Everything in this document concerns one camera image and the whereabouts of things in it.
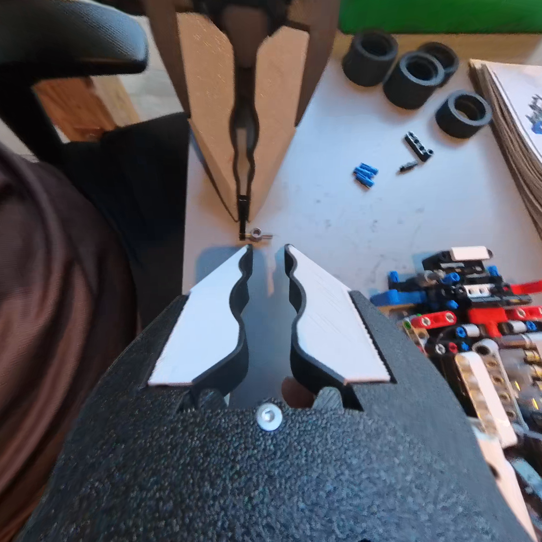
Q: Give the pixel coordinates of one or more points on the open instruction booklet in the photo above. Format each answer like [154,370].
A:
[516,127]

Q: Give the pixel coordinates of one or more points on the black brick connector pin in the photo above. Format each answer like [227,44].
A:
[407,167]

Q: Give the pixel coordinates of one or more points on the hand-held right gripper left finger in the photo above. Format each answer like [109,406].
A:
[199,338]

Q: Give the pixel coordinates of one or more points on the grey desk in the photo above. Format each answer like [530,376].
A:
[338,211]

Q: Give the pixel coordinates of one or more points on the black chair armrest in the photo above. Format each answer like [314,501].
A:
[63,34]

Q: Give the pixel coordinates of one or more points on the wooden cabinet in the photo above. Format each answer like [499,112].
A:
[84,106]

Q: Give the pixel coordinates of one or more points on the green plastic bin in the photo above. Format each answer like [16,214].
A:
[423,17]

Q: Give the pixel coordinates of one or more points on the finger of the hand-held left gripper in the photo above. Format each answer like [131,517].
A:
[279,106]
[207,106]

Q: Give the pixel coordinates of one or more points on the black angled brick beam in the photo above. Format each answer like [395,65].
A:
[418,146]
[242,216]

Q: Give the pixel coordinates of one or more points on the brick model race car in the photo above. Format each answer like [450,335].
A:
[465,322]

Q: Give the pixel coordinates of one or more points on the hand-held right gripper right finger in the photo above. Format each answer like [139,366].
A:
[338,334]

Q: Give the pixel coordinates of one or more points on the black rubber tyre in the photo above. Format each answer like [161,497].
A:
[364,63]
[457,125]
[406,93]
[451,59]

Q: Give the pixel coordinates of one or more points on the blue brick connector pin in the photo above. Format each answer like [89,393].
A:
[362,180]
[365,172]
[372,170]

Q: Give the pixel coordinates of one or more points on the person's black trousers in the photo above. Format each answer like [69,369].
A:
[135,211]

